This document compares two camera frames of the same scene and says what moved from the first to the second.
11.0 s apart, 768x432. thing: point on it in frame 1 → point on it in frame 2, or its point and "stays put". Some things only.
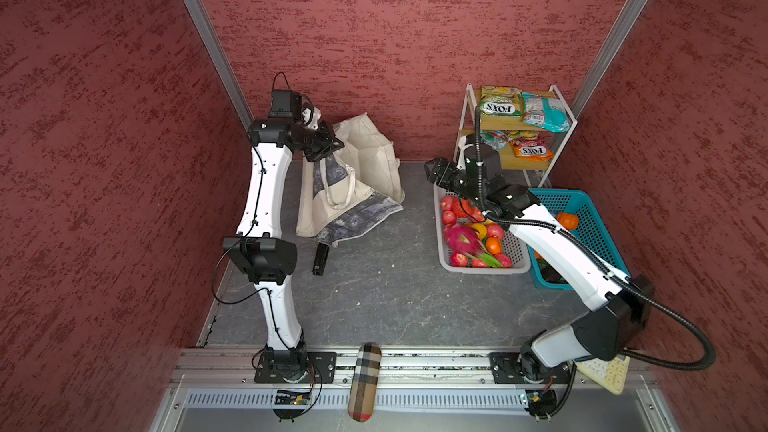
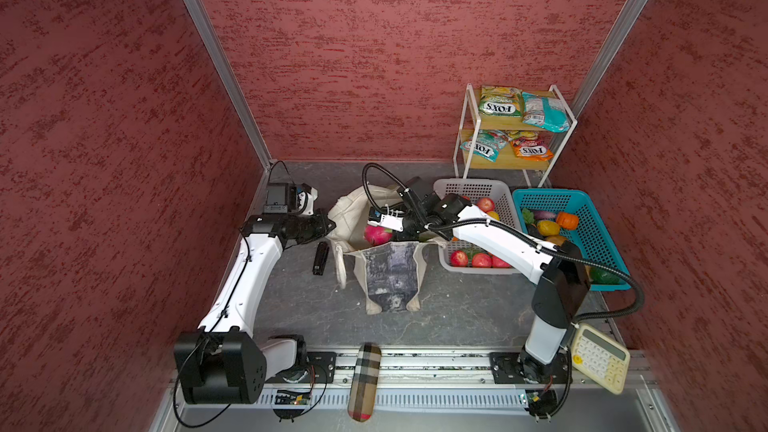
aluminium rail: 401,368 stays put
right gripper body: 458,180 → 414,223
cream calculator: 609,374 stays put
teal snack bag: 546,112 stays put
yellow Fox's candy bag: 501,101 stays put
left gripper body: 315,143 → 308,227
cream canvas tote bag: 359,183 → 389,274
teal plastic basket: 589,230 stays put
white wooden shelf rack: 530,125 stays put
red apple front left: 459,260 stays put
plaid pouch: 364,381 stays put
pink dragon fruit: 464,239 → 376,235
